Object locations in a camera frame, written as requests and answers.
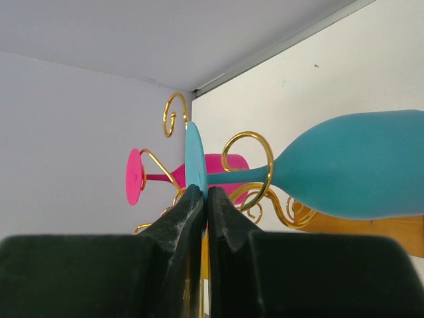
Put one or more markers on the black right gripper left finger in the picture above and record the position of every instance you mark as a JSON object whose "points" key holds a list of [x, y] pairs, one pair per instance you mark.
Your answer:
{"points": [[155, 273]]}

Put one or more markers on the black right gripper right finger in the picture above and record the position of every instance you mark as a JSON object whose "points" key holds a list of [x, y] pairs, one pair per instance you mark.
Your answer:
{"points": [[256, 273]]}

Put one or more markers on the magenta wine glass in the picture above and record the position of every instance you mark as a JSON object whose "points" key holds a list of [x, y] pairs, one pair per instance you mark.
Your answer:
{"points": [[136, 177]]}

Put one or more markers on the teal wine glass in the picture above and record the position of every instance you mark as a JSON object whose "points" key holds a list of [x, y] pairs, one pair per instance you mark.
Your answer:
{"points": [[361, 166]]}

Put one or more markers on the wooden rack base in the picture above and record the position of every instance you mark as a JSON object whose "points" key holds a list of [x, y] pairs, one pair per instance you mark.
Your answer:
{"points": [[407, 231]]}

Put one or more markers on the gold wire wine glass rack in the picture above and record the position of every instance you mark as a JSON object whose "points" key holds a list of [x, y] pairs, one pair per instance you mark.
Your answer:
{"points": [[250, 188]]}

